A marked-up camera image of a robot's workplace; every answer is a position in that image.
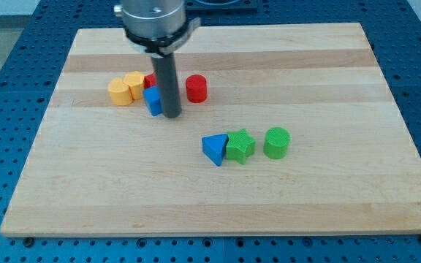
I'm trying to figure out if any green cylinder block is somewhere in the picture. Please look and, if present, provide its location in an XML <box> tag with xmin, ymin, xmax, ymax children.
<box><xmin>263</xmin><ymin>127</ymin><xmax>291</xmax><ymax>159</ymax></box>

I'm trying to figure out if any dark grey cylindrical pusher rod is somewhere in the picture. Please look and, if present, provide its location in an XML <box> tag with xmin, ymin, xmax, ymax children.
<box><xmin>151</xmin><ymin>53</ymin><xmax>182</xmax><ymax>118</ymax></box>

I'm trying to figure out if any red cylinder block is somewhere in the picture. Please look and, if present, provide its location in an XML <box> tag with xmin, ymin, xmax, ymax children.
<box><xmin>185</xmin><ymin>75</ymin><xmax>208</xmax><ymax>103</ymax></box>

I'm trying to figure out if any red block behind rod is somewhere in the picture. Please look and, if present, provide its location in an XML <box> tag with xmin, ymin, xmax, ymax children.
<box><xmin>144</xmin><ymin>73</ymin><xmax>156</xmax><ymax>89</ymax></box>

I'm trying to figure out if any green star block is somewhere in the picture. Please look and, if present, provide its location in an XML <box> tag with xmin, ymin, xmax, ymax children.
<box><xmin>226</xmin><ymin>129</ymin><xmax>256</xmax><ymax>164</ymax></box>

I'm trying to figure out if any yellow hexagon block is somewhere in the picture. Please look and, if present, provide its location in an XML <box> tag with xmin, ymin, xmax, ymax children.
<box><xmin>124</xmin><ymin>71</ymin><xmax>145</xmax><ymax>100</ymax></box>

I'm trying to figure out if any light wooden board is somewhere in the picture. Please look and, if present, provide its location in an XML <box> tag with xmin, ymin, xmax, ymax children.
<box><xmin>0</xmin><ymin>23</ymin><xmax>421</xmax><ymax>237</ymax></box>

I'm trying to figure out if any blue cube block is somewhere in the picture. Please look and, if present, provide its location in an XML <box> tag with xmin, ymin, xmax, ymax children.
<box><xmin>143</xmin><ymin>85</ymin><xmax>162</xmax><ymax>116</ymax></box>

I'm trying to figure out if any blue triangle block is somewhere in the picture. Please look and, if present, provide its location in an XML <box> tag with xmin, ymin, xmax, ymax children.
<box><xmin>201</xmin><ymin>134</ymin><xmax>228</xmax><ymax>167</ymax></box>

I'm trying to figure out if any yellow heart block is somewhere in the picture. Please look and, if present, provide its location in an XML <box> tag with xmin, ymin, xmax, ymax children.
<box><xmin>107</xmin><ymin>77</ymin><xmax>133</xmax><ymax>106</ymax></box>

